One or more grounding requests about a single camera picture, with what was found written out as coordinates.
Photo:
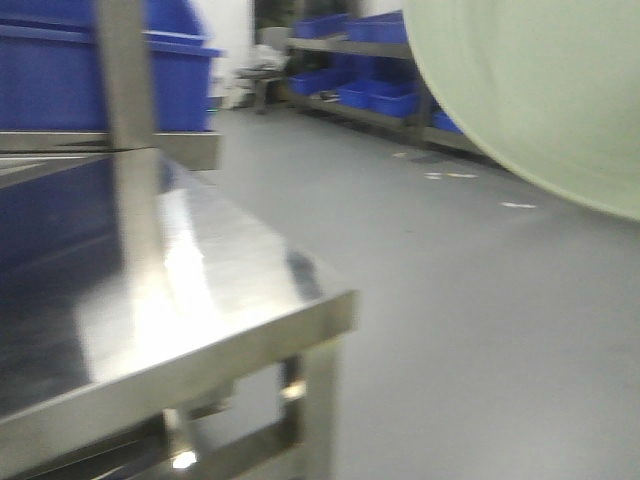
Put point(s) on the light green round plate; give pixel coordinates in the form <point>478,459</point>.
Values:
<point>548,89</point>

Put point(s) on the small blue tray lower left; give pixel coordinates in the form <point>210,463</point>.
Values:
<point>312,82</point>

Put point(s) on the small blue tray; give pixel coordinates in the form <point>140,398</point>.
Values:
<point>398,100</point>
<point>312,82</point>
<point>320,26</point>

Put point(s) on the small blue tray lower middle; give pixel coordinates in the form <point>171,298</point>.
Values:
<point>398,100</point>

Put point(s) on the background metal storage rack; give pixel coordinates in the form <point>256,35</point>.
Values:
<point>417,129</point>

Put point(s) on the small blue tray upper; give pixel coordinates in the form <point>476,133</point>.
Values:
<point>320,26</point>

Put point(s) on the blue plastic bin right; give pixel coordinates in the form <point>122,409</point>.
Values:
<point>51,74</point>

